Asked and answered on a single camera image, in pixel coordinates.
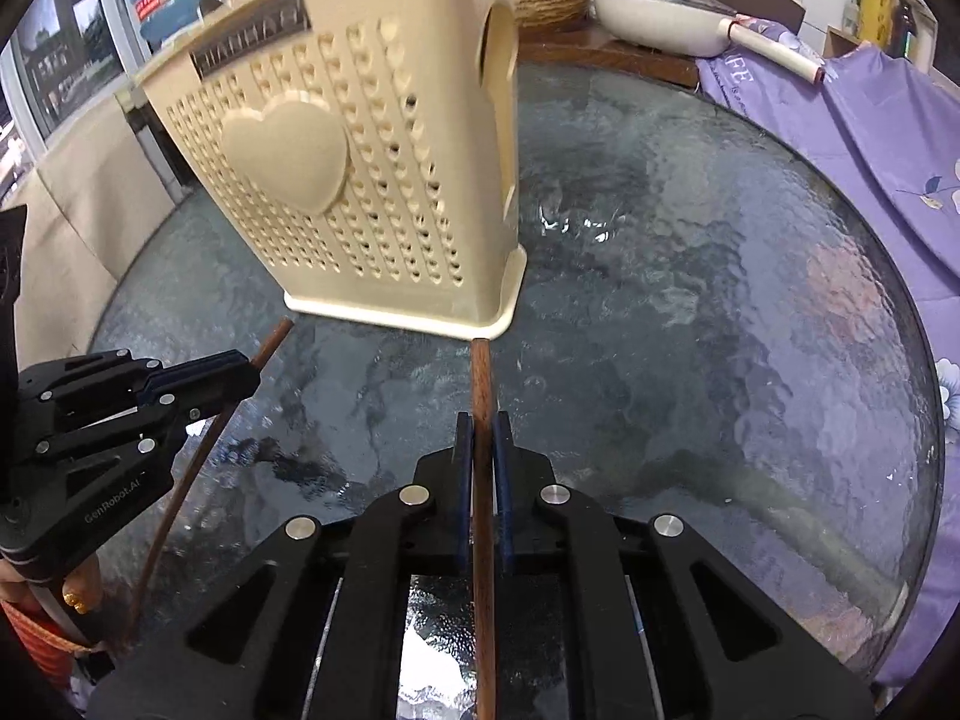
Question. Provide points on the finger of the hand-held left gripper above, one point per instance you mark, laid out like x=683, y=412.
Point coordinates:
x=210, y=375
x=169, y=420

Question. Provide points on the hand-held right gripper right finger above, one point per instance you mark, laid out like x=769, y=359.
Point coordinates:
x=501, y=495

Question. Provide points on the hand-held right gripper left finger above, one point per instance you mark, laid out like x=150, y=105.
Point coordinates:
x=463, y=495

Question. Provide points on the beige plastic utensil holder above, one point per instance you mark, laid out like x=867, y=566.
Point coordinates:
x=375, y=165

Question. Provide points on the person's left hand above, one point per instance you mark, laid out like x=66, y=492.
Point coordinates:
x=82, y=585

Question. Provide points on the beige cloth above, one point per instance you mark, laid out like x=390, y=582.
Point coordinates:
x=75, y=240

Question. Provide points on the aluminium sliding window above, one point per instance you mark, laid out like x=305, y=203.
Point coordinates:
x=67, y=45

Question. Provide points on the wooden vanity cabinet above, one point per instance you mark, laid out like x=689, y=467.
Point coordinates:
x=600, y=52

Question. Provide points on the purple floral cloth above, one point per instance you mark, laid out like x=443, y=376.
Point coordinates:
x=862, y=165

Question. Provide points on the cream white pan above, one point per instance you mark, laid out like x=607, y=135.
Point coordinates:
x=645, y=24

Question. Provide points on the brown woven pattern basin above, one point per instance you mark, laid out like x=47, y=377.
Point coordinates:
x=551, y=4

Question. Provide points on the small wooden box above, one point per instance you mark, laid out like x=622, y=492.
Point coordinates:
x=841, y=41

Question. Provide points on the brown glass bottle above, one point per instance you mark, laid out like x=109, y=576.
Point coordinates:
x=907, y=30

